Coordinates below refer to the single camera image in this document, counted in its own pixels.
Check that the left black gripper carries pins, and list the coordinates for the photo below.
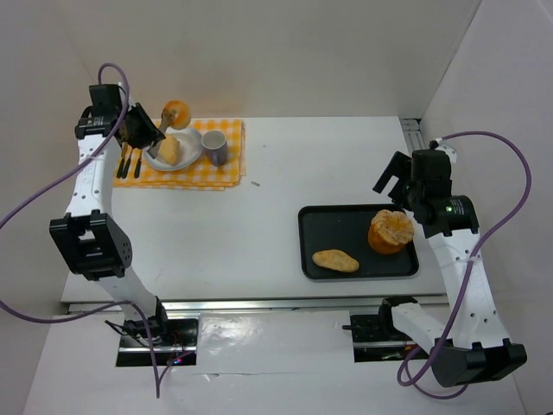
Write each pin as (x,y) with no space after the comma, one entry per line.
(141,125)

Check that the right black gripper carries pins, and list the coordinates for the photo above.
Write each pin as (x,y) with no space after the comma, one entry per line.
(397,177)

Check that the metal tongs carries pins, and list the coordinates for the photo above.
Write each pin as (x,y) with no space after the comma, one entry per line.
(162,129)

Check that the triangular bread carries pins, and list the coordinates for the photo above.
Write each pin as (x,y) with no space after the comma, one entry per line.
(169,150)

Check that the ring donut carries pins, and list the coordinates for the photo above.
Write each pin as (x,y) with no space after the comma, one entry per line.
(176,114)

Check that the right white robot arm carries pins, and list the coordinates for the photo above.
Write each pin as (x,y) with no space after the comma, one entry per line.
(473,346)

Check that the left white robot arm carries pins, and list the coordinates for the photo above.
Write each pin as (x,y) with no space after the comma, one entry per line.
(90,241)

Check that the oval bread roll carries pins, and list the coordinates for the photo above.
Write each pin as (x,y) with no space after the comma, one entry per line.
(335,260)

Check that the white plate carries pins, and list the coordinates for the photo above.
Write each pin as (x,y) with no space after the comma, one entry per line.
(190,150)

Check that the tall round brioche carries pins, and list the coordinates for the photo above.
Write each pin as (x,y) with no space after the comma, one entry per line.
(390,232)

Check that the yellow checkered cloth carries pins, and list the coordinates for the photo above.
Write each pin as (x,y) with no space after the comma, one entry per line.
(201,174)

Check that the purple mug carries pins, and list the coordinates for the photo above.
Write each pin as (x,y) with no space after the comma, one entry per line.
(215,146)

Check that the black tray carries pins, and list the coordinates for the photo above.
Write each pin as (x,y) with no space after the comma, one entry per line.
(346,228)

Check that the black-handled knife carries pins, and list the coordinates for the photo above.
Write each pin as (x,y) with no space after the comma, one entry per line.
(122,161)

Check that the black-handled fork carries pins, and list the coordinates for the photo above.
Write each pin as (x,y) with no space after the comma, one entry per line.
(127,163)

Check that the aluminium rail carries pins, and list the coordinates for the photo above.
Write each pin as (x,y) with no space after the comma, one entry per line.
(257,305)

